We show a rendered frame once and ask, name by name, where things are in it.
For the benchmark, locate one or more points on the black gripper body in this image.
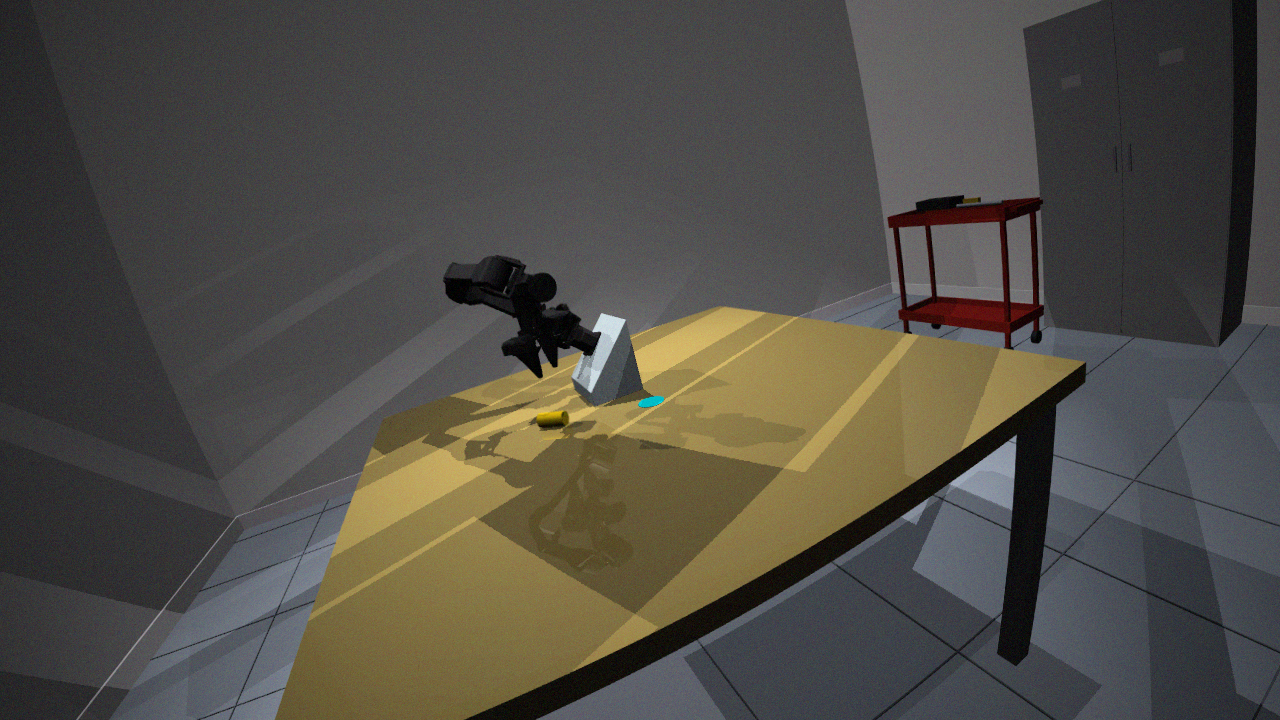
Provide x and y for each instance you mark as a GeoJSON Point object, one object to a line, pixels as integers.
{"type": "Point", "coordinates": [525, 341]}

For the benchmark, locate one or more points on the yellow cylinder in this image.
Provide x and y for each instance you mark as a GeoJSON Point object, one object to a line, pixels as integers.
{"type": "Point", "coordinates": [548, 419]}

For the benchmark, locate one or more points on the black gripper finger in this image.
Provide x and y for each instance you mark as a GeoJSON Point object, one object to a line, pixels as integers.
{"type": "Point", "coordinates": [550, 347]}
{"type": "Point", "coordinates": [531, 360]}

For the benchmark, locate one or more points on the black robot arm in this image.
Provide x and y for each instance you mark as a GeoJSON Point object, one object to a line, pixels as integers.
{"type": "Point", "coordinates": [485, 282]}

